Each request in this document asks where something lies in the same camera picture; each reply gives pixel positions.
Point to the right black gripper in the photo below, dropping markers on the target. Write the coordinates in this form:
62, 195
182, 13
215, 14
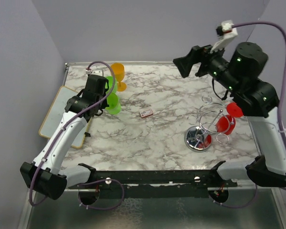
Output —
185, 64

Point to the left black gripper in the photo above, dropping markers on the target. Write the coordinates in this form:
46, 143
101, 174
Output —
105, 104

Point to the green wine glass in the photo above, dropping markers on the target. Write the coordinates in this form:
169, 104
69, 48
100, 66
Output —
111, 85
114, 106

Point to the orange plastic wine glass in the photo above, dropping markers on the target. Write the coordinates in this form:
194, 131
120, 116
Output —
119, 72

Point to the red plastic wine glass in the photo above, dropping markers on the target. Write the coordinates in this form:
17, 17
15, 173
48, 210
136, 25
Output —
227, 123

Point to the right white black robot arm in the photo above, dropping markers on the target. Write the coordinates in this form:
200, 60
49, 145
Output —
258, 101

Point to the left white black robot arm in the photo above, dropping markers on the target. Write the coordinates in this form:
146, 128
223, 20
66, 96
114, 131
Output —
68, 119

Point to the yellow framed whiteboard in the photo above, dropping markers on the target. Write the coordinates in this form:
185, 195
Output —
54, 116

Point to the small red white card box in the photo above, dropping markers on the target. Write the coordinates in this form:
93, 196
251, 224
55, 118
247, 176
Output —
146, 113

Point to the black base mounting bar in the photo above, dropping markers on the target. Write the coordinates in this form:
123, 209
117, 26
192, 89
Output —
152, 184

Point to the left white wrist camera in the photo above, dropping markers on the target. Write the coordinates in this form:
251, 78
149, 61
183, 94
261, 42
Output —
98, 72

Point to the chrome wire wine glass rack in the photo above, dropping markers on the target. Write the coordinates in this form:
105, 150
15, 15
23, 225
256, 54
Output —
203, 131

